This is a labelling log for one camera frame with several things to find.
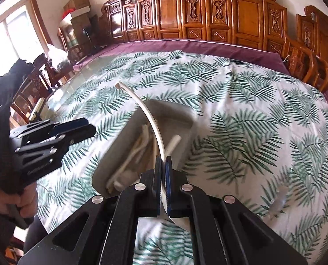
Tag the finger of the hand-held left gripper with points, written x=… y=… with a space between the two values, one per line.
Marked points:
x=81 y=134
x=74 y=123

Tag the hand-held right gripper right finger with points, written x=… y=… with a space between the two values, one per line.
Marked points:
x=169 y=187

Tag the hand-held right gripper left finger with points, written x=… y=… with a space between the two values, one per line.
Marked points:
x=152 y=196

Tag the cream plastic fork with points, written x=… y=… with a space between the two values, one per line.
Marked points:
x=130 y=161

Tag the grey rectangular tray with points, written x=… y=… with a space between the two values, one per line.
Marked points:
x=169 y=110

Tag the person's left hand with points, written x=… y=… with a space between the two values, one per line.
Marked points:
x=4 y=200

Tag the beige case with black band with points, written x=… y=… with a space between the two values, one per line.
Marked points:
x=36 y=110

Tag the dark wooden chair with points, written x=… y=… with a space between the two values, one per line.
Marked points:
x=46 y=71
x=26 y=96

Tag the white plastic bag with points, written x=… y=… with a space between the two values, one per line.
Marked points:
x=59 y=58

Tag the black cloth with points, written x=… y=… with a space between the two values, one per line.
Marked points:
x=22 y=65

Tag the black object on stand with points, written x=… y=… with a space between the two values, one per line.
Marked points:
x=89 y=40

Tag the large brown cardboard box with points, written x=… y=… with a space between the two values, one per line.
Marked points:
x=81 y=23

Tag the leaf-print tablecloth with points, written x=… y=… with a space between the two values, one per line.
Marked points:
x=249 y=116

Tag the clear plastic wrapper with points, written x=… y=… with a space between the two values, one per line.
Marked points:
x=277 y=203

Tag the carved wooden panel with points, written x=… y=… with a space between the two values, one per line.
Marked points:
x=119 y=19
x=318 y=38
x=246 y=13
x=172 y=8

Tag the wooden framed window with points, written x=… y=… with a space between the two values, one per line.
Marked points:
x=12 y=24

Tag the carved wooden armchair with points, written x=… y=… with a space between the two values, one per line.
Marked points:
x=307 y=63

